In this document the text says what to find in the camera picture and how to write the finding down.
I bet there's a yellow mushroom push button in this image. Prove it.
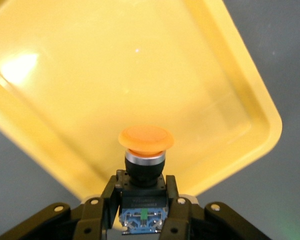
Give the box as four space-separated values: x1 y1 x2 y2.
117 124 175 236

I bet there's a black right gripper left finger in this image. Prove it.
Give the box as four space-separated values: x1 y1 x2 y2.
0 175 123 240

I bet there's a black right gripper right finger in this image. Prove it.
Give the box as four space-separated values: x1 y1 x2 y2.
159 174 273 240

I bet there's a yellow plastic tray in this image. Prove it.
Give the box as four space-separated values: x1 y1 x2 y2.
0 0 284 204

